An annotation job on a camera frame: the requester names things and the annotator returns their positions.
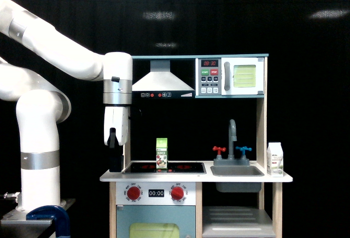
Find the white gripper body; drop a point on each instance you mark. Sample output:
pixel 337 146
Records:
pixel 116 118

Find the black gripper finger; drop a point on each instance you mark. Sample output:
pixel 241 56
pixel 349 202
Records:
pixel 112 141

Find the green juice carton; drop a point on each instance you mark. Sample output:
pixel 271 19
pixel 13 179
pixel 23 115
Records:
pixel 161 153

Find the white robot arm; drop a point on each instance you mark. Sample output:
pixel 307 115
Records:
pixel 40 106

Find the grey toy sink basin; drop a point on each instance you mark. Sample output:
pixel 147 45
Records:
pixel 237 171

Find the black toy stovetop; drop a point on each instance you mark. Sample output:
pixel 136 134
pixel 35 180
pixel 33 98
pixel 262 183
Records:
pixel 172 168

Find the left red stove knob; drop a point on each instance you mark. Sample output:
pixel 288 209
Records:
pixel 133 193

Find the red stove knob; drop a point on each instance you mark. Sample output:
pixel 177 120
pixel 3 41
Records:
pixel 177 193
pixel 133 193

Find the silver range hood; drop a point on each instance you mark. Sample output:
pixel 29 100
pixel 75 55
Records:
pixel 160 83

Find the teal oven door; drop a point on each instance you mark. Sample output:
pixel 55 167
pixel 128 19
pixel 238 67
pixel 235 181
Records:
pixel 155 221

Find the right red stove knob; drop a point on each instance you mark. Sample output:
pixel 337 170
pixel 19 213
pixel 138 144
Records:
pixel 177 193

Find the wooden toy kitchen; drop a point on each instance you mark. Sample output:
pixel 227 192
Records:
pixel 193 126

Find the toy microwave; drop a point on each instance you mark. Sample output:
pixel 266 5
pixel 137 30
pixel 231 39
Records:
pixel 230 76

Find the grey lower shelf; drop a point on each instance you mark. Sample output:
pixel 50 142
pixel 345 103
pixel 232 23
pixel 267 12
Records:
pixel 236 221

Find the grey toy faucet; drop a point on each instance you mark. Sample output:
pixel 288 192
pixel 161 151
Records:
pixel 231 160

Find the white milk carton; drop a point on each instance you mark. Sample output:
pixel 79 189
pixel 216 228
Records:
pixel 275 159

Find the red tap handle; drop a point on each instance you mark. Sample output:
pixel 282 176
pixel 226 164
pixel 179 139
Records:
pixel 219 151

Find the blue tap handle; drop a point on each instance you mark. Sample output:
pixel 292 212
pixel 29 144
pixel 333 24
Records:
pixel 243 151

